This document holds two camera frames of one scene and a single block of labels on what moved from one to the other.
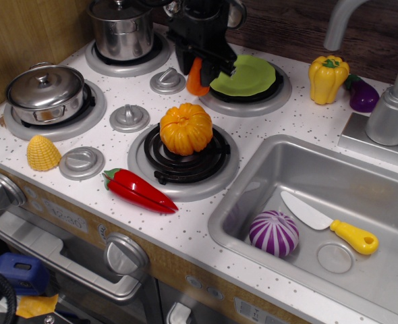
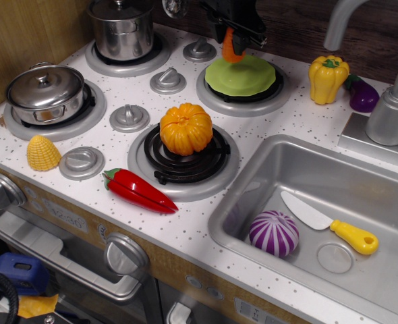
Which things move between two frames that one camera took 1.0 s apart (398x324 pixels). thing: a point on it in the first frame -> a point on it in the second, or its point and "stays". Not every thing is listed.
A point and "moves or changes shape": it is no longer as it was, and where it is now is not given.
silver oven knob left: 3,192 stays
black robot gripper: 200,25 -> 243,16
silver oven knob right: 124,254 stays
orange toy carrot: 194,84 moves or changes shape
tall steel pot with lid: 123,30 stays
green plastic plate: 251,74 stays
